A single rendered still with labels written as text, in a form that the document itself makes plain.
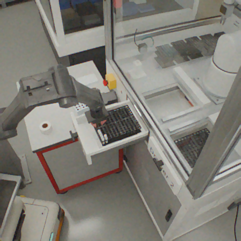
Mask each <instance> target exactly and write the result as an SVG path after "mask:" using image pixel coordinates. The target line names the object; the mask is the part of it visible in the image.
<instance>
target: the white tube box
mask: <svg viewBox="0 0 241 241"><path fill-rule="evenodd" d="M80 106H81V108H82V109H80V108H79V107H80ZM72 108H73V109H74V110H75V112H76V114H77V115H80V114H82V113H84V112H85V111H88V110H89V107H88V106H87V105H85V104H80V103H79V104H78V105H76V106H74V107H72Z"/></svg>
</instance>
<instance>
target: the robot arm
mask: <svg viewBox="0 0 241 241"><path fill-rule="evenodd" d="M19 84H20V87H19V92H18V94H17V95H16V97H15V98H14V99H13V100H12V102H11V103H10V104H9V105H8V106H7V107H3V108H0V140H5V139H9V138H13V137H15V136H17V126H18V123H19V122H20V121H22V119H23V118H24V117H26V116H27V115H28V114H29V113H30V112H31V111H32V110H34V109H35V107H40V106H43V105H49V104H54V103H58V104H59V107H60V108H64V109H66V108H71V107H74V106H76V105H78V104H79V103H81V104H85V105H87V106H88V107H89V110H88V111H85V112H84V114H85V116H86V118H87V121H88V123H89V124H90V123H91V125H92V126H94V127H96V123H99V122H101V124H102V125H103V123H104V122H105V121H107V118H106V117H109V114H108V112H107V110H106V108H105V106H106V105H110V104H113V103H117V102H118V100H117V99H118V98H117V95H116V92H115V91H114V90H113V91H110V92H107V93H101V91H100V89H98V88H97V89H96V87H95V88H89V87H87V86H85V85H84V84H83V83H79V82H78V81H76V79H75V78H74V77H73V76H71V75H70V74H69V71H68V68H67V67H65V66H63V65H62V64H57V65H53V66H51V67H49V68H48V71H47V72H42V73H38V74H34V75H31V76H28V77H24V78H21V79H20V80H19ZM47 88H49V89H47ZM46 89H47V90H46Z"/></svg>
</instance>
